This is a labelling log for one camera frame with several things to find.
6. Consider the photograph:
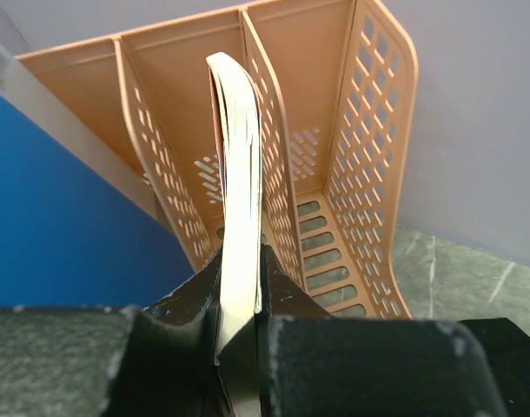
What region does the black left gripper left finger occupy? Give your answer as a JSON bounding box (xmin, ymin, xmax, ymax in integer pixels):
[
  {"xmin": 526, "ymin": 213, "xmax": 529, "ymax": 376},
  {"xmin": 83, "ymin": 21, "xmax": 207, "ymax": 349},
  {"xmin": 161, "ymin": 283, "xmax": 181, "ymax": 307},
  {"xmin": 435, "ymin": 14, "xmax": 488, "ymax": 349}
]
[{"xmin": 0, "ymin": 253, "xmax": 223, "ymax": 416}]

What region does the blue document folder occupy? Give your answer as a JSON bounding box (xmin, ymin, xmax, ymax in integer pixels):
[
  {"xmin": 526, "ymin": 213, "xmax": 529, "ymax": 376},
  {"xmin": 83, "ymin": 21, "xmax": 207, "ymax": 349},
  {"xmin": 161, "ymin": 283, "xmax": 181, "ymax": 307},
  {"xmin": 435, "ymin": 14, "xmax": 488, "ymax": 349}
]
[{"xmin": 0, "ymin": 44, "xmax": 193, "ymax": 307}]

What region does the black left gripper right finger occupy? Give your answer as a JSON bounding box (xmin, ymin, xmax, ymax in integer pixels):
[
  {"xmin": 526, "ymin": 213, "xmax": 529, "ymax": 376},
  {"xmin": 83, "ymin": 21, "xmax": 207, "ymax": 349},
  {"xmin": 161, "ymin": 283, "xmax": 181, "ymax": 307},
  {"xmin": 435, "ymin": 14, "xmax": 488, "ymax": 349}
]
[{"xmin": 258, "ymin": 245, "xmax": 530, "ymax": 416}]

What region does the peach plastic file organizer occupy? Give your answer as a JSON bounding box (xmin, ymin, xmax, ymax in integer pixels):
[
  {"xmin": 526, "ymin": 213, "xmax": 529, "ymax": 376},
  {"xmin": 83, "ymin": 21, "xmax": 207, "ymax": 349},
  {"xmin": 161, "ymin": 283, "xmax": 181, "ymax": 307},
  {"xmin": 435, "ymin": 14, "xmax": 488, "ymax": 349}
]
[{"xmin": 20, "ymin": 1, "xmax": 418, "ymax": 319}]

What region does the black book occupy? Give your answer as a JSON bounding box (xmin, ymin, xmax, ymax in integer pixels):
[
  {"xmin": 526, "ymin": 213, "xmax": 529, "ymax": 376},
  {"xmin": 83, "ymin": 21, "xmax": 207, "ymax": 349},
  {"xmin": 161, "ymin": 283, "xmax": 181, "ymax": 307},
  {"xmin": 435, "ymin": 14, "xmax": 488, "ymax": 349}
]
[{"xmin": 206, "ymin": 52, "xmax": 262, "ymax": 416}]

